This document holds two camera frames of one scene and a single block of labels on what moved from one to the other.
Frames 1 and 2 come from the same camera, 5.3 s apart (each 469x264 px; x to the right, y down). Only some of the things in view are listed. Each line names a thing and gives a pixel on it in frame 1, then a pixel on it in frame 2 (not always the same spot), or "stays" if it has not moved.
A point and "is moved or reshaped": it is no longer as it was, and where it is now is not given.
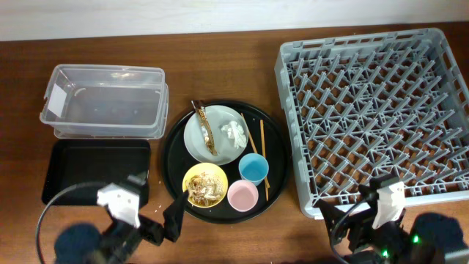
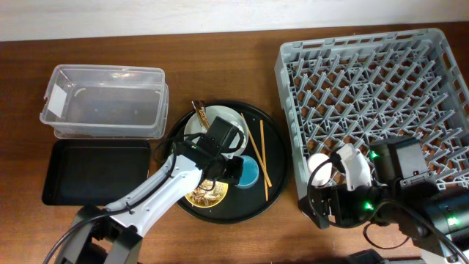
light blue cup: [253, 167] is moved or reshaped
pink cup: [242, 196] -> [322, 175]
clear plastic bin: [105, 102] stays
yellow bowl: [206, 185] stays
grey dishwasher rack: [392, 104] stays
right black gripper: [360, 225] -> [338, 193]
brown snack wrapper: [199, 106] stays
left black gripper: [172, 218] -> [234, 177]
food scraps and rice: [204, 188] stays
